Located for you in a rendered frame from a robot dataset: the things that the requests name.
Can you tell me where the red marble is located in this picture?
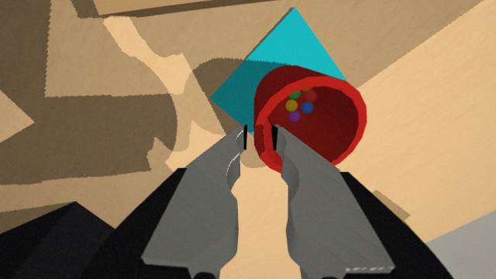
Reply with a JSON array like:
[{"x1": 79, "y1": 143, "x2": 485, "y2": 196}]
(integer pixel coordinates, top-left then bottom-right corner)
[{"x1": 304, "y1": 90, "x2": 317, "y2": 102}]

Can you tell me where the purple marble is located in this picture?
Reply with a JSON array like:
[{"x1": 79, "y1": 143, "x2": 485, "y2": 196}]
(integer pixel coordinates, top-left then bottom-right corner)
[{"x1": 288, "y1": 110, "x2": 301, "y2": 122}]

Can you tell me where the yellow marble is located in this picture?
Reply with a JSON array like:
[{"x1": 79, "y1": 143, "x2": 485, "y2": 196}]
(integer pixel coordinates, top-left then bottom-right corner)
[{"x1": 285, "y1": 100, "x2": 298, "y2": 112}]

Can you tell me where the dark red cup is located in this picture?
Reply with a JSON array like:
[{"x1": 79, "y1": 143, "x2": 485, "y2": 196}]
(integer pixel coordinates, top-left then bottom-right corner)
[{"x1": 253, "y1": 65, "x2": 367, "y2": 173}]

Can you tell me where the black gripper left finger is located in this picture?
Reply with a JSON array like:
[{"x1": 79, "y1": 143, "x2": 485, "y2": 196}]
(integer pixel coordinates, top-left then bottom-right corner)
[{"x1": 79, "y1": 124, "x2": 247, "y2": 279}]

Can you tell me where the blue marble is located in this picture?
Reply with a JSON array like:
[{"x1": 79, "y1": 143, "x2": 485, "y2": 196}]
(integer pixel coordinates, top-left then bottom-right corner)
[{"x1": 301, "y1": 102, "x2": 313, "y2": 114}]

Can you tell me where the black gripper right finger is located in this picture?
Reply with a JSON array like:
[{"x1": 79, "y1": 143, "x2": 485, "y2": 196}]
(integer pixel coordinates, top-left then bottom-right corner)
[{"x1": 271, "y1": 124, "x2": 454, "y2": 279}]

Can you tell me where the green marble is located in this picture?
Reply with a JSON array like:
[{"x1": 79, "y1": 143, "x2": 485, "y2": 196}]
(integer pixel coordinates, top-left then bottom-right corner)
[{"x1": 288, "y1": 91, "x2": 301, "y2": 99}]

